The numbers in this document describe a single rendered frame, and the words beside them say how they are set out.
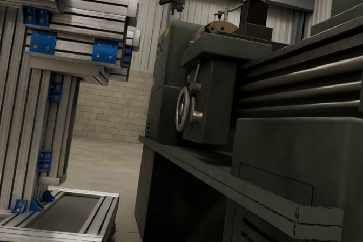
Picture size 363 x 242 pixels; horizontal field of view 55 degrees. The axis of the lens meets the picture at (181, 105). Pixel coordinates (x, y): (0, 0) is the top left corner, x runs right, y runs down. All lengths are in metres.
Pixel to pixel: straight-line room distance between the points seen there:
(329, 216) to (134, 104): 11.36
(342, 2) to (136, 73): 11.13
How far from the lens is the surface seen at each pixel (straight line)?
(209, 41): 1.04
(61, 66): 1.49
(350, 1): 0.85
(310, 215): 0.48
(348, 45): 0.68
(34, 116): 1.56
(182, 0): 2.41
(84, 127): 11.69
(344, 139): 0.50
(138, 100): 11.78
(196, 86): 1.13
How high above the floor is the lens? 0.63
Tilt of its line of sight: 4 degrees up
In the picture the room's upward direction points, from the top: 7 degrees clockwise
